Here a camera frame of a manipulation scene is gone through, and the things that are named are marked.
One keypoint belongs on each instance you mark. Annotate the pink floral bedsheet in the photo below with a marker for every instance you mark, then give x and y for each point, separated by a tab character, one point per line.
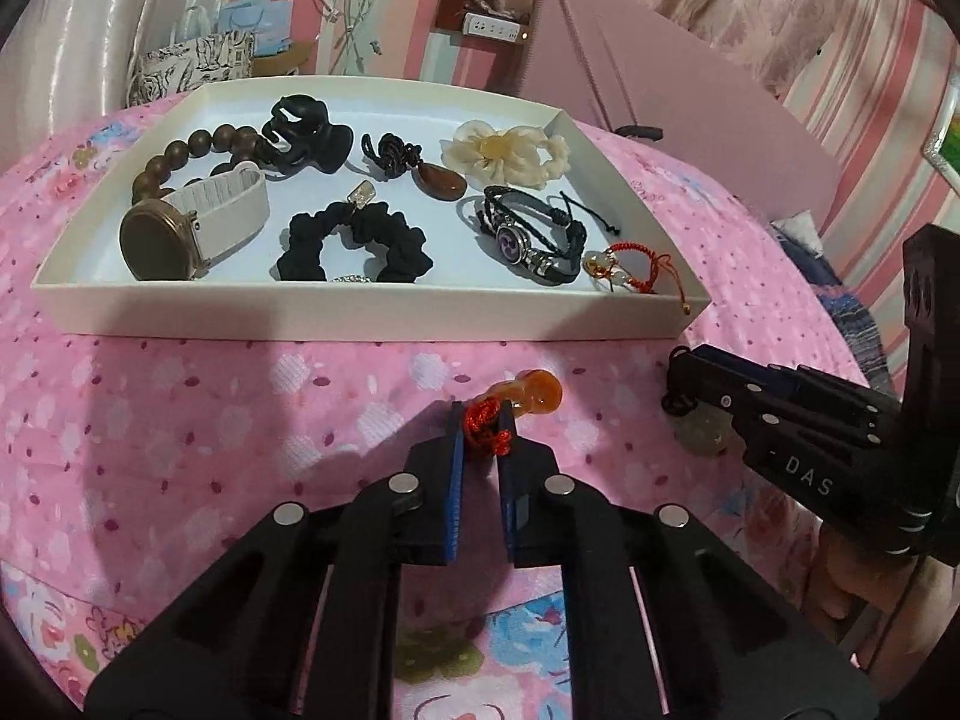
225	405

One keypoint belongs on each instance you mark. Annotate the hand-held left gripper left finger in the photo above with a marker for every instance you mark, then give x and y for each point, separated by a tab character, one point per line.
454	480

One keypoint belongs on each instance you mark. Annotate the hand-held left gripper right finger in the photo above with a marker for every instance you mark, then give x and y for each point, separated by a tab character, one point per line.
506	495

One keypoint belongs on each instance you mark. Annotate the brown cardboard box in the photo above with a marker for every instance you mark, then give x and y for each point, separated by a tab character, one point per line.
285	60

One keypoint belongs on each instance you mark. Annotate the framed picture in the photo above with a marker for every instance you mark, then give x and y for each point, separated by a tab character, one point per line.
946	135

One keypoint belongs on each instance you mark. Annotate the cream flower scrunchie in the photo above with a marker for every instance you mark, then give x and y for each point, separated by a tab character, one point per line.
495	150

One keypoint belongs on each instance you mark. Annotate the pink patterned curtain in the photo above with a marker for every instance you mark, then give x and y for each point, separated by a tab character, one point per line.
750	0

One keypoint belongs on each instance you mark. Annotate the floral print paper bag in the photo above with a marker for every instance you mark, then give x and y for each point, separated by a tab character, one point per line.
187	64

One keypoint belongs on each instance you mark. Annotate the dark patterned cloth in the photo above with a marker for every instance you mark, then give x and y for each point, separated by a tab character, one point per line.
855	315

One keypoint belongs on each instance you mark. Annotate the white cardboard tray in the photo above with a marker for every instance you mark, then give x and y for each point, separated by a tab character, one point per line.
420	315

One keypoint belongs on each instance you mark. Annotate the pink padded headboard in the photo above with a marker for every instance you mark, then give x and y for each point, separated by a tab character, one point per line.
675	90

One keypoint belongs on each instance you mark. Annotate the black scrunchie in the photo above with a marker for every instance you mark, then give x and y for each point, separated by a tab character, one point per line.
397	240

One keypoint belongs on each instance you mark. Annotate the cream satin padded cloth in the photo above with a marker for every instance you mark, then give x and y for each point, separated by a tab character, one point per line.
60	52

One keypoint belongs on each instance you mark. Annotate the white band wrist watch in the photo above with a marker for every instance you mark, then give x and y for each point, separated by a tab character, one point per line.
161	240

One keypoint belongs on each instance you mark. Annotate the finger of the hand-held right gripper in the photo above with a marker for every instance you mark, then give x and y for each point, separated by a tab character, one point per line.
832	394
720	390

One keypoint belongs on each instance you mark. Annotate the white power strip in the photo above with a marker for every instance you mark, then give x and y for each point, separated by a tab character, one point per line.
491	26

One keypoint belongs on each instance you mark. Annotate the person's right hand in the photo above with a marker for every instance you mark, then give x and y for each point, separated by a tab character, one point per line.
862	577

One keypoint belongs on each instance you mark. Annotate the light blue gift bag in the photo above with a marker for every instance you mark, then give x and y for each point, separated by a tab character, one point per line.
259	22

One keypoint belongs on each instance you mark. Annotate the black hair claw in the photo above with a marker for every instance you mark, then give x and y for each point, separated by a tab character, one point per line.
315	142

